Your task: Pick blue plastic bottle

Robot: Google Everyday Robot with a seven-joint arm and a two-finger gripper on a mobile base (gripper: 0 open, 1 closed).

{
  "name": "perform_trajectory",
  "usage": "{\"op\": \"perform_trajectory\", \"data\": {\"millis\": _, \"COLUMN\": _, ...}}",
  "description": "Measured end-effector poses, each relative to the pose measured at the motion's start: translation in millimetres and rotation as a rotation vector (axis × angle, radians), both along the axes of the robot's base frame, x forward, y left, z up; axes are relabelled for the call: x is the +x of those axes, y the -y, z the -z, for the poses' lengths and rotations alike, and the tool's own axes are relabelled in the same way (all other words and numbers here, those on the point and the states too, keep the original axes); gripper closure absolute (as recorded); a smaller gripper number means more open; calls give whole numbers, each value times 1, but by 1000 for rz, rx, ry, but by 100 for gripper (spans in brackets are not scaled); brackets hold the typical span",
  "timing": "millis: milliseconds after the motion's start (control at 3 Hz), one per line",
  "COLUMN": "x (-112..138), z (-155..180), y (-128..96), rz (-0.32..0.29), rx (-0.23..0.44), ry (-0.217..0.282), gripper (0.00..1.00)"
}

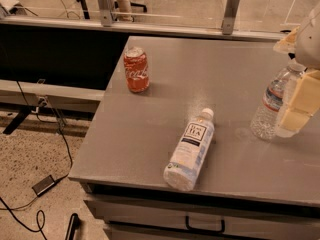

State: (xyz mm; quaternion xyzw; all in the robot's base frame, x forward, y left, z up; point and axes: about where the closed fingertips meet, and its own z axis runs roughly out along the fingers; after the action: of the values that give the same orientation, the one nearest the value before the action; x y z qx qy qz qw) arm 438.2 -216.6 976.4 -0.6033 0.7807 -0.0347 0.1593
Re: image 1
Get black power adapter brick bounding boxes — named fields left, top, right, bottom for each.
left=32, top=175, right=56, bottom=196

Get red Coca-Cola can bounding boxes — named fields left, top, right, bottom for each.
left=123, top=47, right=149, bottom=93

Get black tripod stand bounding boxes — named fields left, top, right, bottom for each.
left=76, top=0, right=90, bottom=19

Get grey metal bench beam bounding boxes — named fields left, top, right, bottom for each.
left=0, top=80, right=104, bottom=113

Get clear water bottle blue label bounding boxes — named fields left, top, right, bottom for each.
left=250, top=61, right=305, bottom=140

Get right metal railing post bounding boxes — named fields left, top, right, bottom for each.
left=221, top=0, right=240, bottom=35

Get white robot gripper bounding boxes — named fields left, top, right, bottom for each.
left=273, top=3, right=320, bottom=138

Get person leg beige trousers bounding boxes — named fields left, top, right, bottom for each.
left=116, top=0, right=133, bottom=22

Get black floor cable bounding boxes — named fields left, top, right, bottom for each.
left=0, top=81, right=74, bottom=240

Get black object on floor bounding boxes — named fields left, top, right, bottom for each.
left=65, top=213, right=80, bottom=240

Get left metal railing post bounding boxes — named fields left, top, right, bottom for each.
left=97, top=0, right=113, bottom=27

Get metal railing post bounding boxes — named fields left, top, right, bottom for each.
left=97, top=0, right=113, bottom=27
left=221, top=0, right=240, bottom=35

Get grey drawer with black handle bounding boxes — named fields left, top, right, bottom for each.
left=84, top=195, right=320, bottom=240

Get white tea plastic bottle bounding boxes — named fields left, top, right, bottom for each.
left=163, top=108, right=215, bottom=191

